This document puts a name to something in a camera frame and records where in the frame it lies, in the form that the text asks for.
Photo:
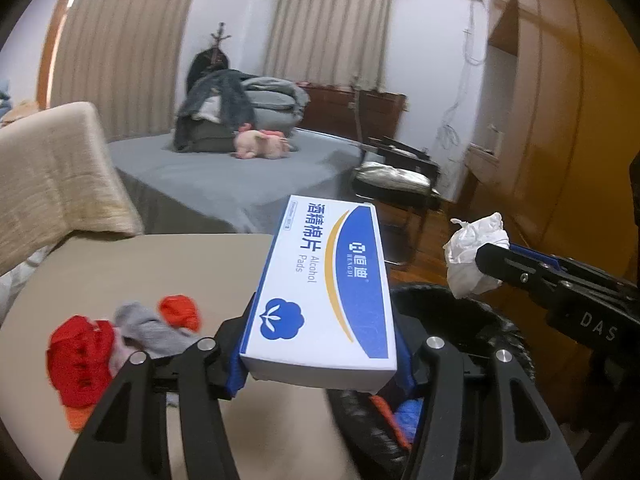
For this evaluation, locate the wide beige curtain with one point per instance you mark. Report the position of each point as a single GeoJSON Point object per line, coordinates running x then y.
{"type": "Point", "coordinates": [125, 50]}

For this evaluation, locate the white tissue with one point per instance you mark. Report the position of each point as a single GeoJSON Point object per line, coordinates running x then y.
{"type": "Point", "coordinates": [472, 255]}

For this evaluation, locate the narrow beige curtain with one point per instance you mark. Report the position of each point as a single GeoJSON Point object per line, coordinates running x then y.
{"type": "Point", "coordinates": [325, 35]}

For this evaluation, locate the grey sock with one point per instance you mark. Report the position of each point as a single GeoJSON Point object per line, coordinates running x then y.
{"type": "Point", "coordinates": [150, 330]}

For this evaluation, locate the wooden coat rack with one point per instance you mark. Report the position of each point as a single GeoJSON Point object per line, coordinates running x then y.
{"type": "Point", "coordinates": [220, 42]}

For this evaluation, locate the blue item in bin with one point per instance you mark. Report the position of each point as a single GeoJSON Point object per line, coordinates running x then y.
{"type": "Point", "coordinates": [412, 417]}

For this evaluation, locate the black chair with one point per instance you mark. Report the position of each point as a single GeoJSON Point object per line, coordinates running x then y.
{"type": "Point", "coordinates": [400, 205]}

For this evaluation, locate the wooden wardrobe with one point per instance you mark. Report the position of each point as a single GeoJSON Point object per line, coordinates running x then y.
{"type": "Point", "coordinates": [560, 110]}

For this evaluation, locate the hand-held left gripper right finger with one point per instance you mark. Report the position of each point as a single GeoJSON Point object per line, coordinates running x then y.
{"type": "Point", "coordinates": [408, 377]}

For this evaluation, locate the dark grey fleece blanket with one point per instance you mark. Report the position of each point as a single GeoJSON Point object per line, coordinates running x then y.
{"type": "Point", "coordinates": [225, 95]}

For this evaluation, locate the red cloth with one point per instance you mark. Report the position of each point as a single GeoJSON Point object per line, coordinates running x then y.
{"type": "Point", "coordinates": [75, 360]}

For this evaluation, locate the small red crumpled item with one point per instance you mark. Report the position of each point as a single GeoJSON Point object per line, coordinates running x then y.
{"type": "Point", "coordinates": [179, 312]}

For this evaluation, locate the orange item in bin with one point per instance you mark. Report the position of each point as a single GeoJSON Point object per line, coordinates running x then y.
{"type": "Point", "coordinates": [392, 422]}

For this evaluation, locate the pink plush toy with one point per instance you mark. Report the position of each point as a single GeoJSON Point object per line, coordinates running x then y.
{"type": "Point", "coordinates": [260, 144]}

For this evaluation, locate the black trash bin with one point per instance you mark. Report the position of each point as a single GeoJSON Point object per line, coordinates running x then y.
{"type": "Point", "coordinates": [495, 325]}

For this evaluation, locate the grey bed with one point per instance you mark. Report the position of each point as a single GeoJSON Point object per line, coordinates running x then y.
{"type": "Point", "coordinates": [220, 185]}

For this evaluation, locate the white and blue cardboard box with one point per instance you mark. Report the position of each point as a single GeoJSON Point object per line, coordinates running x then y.
{"type": "Point", "coordinates": [320, 290]}

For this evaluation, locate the folded grey quilt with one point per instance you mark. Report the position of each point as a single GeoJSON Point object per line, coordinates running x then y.
{"type": "Point", "coordinates": [277, 102]}

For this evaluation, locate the dark wooden headboard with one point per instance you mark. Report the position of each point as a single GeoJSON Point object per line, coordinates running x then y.
{"type": "Point", "coordinates": [345, 110]}

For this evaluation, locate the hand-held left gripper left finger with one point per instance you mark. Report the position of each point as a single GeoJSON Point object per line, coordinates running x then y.
{"type": "Point", "coordinates": [235, 379]}

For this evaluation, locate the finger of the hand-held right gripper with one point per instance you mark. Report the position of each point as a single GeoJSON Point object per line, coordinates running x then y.
{"type": "Point", "coordinates": [537, 256]}
{"type": "Point", "coordinates": [515, 270]}

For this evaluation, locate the grey seat cushion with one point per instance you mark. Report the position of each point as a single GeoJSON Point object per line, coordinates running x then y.
{"type": "Point", "coordinates": [390, 177]}

